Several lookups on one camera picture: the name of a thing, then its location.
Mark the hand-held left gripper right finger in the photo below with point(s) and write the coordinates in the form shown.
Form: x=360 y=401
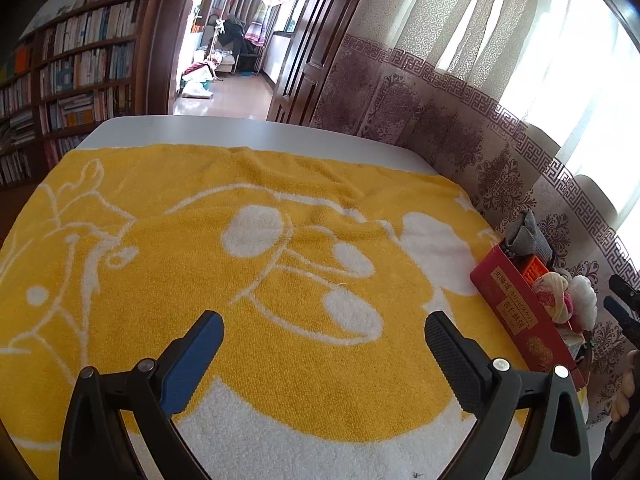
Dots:
x=452 y=360

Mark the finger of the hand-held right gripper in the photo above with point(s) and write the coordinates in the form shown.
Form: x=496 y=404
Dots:
x=627 y=290
x=625 y=317

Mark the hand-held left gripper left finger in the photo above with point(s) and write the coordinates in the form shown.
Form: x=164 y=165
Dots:
x=192 y=365

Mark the pastel sock ball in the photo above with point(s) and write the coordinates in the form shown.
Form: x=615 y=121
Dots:
x=552 y=297

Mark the red-orange rubber cube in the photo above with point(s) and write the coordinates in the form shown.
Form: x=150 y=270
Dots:
x=535 y=270

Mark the dark grey sock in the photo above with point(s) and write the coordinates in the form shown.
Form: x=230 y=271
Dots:
x=527 y=237

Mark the person's right hand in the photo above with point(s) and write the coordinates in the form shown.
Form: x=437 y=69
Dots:
x=625 y=392

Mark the yellow and white towel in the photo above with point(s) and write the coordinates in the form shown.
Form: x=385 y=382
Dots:
x=250 y=260

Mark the patterned lace curtain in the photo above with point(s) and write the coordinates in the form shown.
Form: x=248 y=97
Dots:
x=450 y=85

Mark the white bag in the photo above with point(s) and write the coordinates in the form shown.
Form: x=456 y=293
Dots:
x=196 y=89

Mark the wooden bookshelf with books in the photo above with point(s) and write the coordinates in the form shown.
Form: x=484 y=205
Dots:
x=85 y=70

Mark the pile of dark clothes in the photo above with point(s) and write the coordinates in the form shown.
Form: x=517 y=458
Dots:
x=237 y=35

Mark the dark wooden door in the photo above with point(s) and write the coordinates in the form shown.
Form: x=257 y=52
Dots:
x=310 y=50

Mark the white coat rack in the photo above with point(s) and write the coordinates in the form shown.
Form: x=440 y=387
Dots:
x=220 y=25

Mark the hanging clothes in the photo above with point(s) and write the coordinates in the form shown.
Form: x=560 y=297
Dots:
x=272 y=5

